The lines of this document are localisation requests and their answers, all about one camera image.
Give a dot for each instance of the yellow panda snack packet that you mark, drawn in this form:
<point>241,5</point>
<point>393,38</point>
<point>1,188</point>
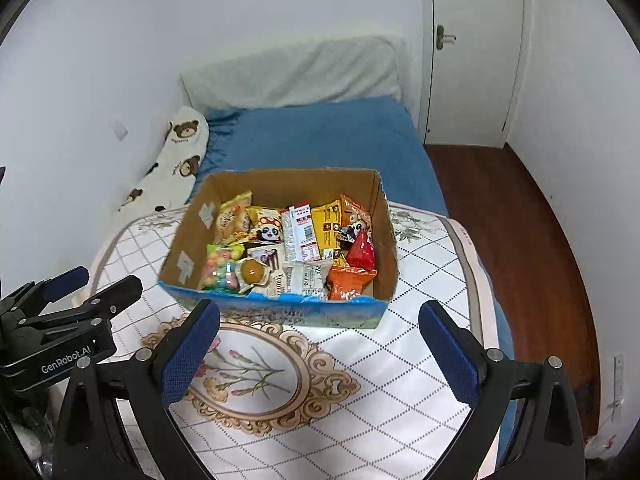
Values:
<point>267,230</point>

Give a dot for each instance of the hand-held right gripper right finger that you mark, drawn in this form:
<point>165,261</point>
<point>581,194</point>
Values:
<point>450,355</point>

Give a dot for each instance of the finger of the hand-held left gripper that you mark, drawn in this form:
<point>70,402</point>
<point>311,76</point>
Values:
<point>112,296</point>
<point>65,281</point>

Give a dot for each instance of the pastel candy bag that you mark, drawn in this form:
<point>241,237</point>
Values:
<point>220,270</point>

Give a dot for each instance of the bear print pillow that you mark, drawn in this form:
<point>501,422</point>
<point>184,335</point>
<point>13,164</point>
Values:
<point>180,160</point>

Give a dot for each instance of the blue bed sheet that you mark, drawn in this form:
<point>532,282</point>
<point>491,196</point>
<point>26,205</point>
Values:
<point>325,135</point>

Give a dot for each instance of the white door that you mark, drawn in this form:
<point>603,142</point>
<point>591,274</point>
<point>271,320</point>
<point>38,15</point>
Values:
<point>470,85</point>

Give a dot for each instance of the yellow chips packet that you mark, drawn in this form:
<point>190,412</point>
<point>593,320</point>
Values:
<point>231,220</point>

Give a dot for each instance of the white wall socket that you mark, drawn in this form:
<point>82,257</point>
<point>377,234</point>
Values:
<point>618,380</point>

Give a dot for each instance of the brown cardboard box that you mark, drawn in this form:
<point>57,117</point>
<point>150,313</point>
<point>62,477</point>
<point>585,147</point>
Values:
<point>185,260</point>

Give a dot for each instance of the white plastic bag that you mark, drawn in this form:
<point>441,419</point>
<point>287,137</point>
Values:
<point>602,447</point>

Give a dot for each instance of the white chocolate biscuit packet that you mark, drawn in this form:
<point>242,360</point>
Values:
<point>277,280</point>

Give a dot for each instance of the white grey snack packet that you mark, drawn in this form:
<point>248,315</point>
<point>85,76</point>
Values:
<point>307,280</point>

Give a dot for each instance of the round pastry packet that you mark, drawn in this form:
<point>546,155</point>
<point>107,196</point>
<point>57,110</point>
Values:
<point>252,272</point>

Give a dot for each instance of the orange cartoon snack packet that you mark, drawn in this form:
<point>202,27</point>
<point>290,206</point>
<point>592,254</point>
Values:
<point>356,212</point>

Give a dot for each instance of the black and yellow snack packet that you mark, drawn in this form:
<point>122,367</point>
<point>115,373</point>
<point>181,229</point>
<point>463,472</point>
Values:
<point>327,230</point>

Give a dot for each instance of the white pillow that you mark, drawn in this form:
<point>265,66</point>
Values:
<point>300,70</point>

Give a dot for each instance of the white red label snack packet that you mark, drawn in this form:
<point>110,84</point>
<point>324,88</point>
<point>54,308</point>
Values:
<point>300,232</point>

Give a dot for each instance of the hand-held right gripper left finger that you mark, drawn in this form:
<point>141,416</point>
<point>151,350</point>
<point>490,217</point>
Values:
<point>190,355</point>

